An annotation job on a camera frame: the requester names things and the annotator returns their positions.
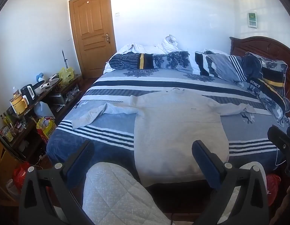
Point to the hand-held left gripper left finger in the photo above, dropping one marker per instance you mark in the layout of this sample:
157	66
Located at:
81	160

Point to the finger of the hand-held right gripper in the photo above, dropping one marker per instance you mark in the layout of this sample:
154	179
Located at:
279	140

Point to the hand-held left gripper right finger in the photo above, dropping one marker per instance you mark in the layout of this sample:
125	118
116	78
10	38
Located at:
206	165

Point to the light grey sweater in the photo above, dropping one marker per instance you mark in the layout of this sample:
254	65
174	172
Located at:
180	131

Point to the person's right forearm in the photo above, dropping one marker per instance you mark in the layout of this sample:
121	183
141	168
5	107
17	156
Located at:
284	208

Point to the red plastic bag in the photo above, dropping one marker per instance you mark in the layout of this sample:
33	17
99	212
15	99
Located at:
20	175
273	187

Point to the bed with striped blue sheet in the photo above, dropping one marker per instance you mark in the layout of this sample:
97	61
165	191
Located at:
107	126

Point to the yellow and red bag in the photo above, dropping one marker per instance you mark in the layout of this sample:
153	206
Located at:
47	130

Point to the person's left leg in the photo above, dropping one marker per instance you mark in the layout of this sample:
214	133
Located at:
112	196

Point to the floral pillow with yellow band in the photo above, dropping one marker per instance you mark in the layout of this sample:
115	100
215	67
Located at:
274	79

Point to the clear plastic jug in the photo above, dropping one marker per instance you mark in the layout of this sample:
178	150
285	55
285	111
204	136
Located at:
43	111

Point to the dark wooden side table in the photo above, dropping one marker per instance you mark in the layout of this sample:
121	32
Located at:
53	92

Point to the dark blue cloth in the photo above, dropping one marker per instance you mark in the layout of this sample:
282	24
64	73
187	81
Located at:
252	66

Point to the glass jar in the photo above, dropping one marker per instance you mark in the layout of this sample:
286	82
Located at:
6	134

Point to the yellow pot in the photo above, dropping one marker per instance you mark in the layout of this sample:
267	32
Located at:
18	105

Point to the white pan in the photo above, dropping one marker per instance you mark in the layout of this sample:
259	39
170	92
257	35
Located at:
39	87

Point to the black and white kettle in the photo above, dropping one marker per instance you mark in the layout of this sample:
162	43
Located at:
27	93

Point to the yellow plastic bag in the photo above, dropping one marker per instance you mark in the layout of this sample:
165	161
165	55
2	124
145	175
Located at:
66	76

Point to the blue grey striped pillow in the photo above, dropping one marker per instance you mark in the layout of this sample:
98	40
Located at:
222	65

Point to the dark wooden headboard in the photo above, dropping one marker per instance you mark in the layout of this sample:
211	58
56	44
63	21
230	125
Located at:
264	44

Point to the black rod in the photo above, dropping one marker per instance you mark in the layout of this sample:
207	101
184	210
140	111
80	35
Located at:
64	59

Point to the striped pillow with yellow band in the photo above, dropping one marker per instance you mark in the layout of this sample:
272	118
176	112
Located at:
128	61

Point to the white duvet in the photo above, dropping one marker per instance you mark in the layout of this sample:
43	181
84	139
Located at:
168	43

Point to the wooden door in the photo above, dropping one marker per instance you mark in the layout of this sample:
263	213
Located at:
92	30

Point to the white green wall panel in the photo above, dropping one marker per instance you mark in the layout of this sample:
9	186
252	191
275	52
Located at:
252	19

